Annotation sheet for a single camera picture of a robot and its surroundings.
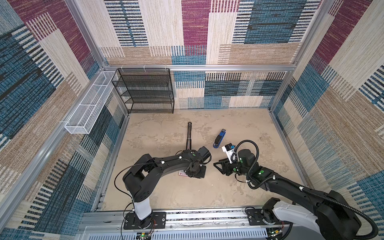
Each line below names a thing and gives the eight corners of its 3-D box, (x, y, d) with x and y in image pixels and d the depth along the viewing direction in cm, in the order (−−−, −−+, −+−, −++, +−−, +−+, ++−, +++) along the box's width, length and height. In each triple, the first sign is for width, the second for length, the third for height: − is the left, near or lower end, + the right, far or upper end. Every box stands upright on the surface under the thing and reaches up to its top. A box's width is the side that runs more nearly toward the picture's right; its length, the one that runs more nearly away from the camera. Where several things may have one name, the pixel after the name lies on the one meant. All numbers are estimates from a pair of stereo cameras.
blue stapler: (212, 146, 102) (213, 142, 97) (222, 131, 110) (223, 126, 105) (217, 149, 100) (218, 144, 96) (226, 133, 108) (228, 128, 104)
